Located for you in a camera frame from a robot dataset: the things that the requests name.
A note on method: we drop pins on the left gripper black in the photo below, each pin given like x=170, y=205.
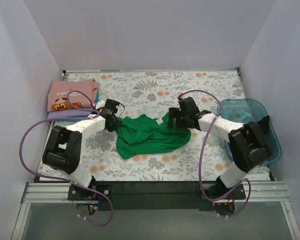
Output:
x=115, y=124

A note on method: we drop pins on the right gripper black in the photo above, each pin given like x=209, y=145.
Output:
x=174, y=118

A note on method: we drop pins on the green t shirt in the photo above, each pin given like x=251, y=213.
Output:
x=146, y=136

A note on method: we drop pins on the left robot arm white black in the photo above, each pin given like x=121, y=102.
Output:
x=63, y=149

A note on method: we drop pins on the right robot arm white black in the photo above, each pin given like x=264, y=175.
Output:
x=247, y=141

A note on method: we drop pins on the floral patterned table mat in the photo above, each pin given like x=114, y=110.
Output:
x=152, y=93

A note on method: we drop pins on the lilac folded t shirt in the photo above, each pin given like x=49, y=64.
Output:
x=71, y=114

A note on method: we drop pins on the pink folded printed t shirt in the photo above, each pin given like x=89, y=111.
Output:
x=81, y=94

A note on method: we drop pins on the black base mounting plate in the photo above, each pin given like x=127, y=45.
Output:
x=154, y=195

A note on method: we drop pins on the black t shirt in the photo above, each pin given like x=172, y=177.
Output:
x=264, y=124

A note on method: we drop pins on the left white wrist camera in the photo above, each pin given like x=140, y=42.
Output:
x=100, y=104

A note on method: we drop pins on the aluminium frame rail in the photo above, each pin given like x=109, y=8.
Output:
x=232, y=204

